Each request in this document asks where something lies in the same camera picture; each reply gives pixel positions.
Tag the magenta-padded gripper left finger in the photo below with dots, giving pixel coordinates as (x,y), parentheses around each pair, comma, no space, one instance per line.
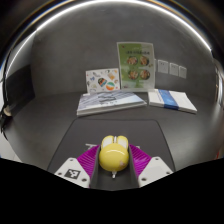
(68,170)

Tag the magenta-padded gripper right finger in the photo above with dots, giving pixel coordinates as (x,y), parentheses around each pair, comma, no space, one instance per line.
(155,170)

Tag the yellow computer mouse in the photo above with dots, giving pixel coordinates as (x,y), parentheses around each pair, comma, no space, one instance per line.
(114,155)

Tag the white book with blue stripe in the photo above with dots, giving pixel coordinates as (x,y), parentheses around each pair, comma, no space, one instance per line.
(173,100)

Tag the grey glossy magazine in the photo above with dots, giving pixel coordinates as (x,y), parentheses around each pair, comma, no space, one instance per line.
(108,101)

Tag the white card with colourful stickers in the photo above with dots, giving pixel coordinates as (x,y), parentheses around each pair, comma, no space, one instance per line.
(102,80)

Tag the black monitor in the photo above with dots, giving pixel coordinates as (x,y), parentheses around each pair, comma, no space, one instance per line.
(20,86)

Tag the green menu stand sign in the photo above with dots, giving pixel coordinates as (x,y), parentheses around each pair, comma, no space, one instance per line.
(136,65)

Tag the dark framed glass door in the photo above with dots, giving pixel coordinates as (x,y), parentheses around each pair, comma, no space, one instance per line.
(220,85)

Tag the white wall socket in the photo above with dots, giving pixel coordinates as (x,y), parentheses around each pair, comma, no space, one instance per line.
(162,66)
(173,69)
(182,72)

